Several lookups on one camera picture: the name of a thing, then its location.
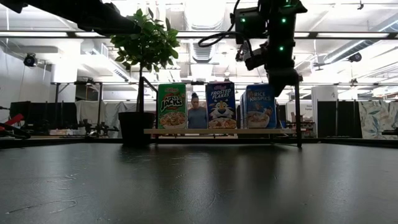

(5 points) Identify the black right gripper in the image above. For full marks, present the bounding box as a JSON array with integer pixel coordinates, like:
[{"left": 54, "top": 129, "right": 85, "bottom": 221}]
[{"left": 266, "top": 60, "right": 301, "bottom": 98}]

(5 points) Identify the Rice Krispies cereal box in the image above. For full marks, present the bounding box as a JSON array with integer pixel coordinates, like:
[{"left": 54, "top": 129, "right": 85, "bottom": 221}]
[
  {"left": 245, "top": 83, "right": 277, "bottom": 129},
  {"left": 239, "top": 92, "right": 248, "bottom": 129}
]

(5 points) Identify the Frosted Flakes cereal box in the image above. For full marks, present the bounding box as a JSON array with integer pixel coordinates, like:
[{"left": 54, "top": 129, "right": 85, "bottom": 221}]
[{"left": 205, "top": 81, "right": 238, "bottom": 130}]

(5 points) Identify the Apple Jacks cereal box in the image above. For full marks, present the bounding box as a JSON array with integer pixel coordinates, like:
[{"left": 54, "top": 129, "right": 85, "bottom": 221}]
[{"left": 157, "top": 83, "right": 188, "bottom": 130}]

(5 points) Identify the wooden shelf board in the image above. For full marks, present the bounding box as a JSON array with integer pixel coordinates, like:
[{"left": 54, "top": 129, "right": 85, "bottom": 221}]
[{"left": 143, "top": 128, "right": 296, "bottom": 135}]

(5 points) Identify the white column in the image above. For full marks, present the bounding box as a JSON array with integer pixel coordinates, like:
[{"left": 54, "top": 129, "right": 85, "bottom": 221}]
[{"left": 310, "top": 85, "right": 339, "bottom": 103}]

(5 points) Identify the black partition panel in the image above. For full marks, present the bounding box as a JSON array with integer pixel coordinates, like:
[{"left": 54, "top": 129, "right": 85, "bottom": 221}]
[
  {"left": 317, "top": 100, "right": 363, "bottom": 139},
  {"left": 9, "top": 101, "right": 78, "bottom": 138}
]

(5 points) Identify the person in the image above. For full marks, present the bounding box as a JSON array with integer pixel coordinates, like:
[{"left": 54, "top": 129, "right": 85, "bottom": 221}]
[{"left": 187, "top": 92, "right": 208, "bottom": 130}]

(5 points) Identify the floral fabric panel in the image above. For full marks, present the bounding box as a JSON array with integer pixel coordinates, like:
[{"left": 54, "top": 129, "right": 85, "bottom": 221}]
[{"left": 357, "top": 101, "right": 398, "bottom": 140}]

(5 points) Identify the black table mat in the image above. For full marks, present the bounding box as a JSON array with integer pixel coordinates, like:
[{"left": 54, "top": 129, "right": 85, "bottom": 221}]
[{"left": 0, "top": 142, "right": 398, "bottom": 224}]

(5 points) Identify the green potted plant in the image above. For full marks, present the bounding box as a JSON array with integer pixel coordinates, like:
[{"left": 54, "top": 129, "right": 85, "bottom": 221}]
[{"left": 110, "top": 7, "right": 181, "bottom": 147}]

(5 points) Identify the white hanging cloth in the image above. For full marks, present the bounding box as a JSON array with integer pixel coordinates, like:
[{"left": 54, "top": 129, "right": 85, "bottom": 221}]
[{"left": 74, "top": 100, "right": 137, "bottom": 138}]

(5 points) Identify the red black device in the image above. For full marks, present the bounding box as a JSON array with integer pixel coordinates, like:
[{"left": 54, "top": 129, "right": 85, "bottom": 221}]
[{"left": 0, "top": 113, "right": 25, "bottom": 131}]

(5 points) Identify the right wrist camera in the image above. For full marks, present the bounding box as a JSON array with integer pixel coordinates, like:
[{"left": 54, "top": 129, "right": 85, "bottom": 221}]
[{"left": 244, "top": 46, "right": 269, "bottom": 71}]

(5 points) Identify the black overhead camera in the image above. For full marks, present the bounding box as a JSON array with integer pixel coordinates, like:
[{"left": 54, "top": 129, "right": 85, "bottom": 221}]
[{"left": 235, "top": 42, "right": 247, "bottom": 62}]

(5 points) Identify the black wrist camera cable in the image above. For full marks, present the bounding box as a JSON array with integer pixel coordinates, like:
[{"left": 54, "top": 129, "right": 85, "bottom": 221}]
[{"left": 198, "top": 30, "right": 249, "bottom": 48}]

